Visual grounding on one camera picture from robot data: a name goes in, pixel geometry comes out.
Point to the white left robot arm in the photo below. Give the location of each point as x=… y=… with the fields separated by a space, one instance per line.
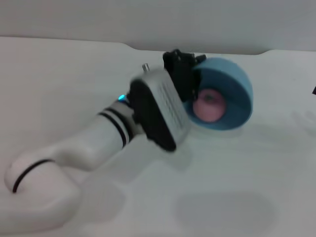
x=74 y=155

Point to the pink toy peach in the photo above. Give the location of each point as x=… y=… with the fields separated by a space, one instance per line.
x=209 y=108

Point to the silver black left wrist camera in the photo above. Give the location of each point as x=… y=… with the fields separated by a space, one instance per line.
x=163 y=108

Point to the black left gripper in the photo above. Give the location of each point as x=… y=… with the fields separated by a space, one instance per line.
x=181 y=71

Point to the blue ceramic bowl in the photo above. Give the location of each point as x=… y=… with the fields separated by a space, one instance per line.
x=234 y=98

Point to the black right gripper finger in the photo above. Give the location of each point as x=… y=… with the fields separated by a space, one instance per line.
x=314 y=91

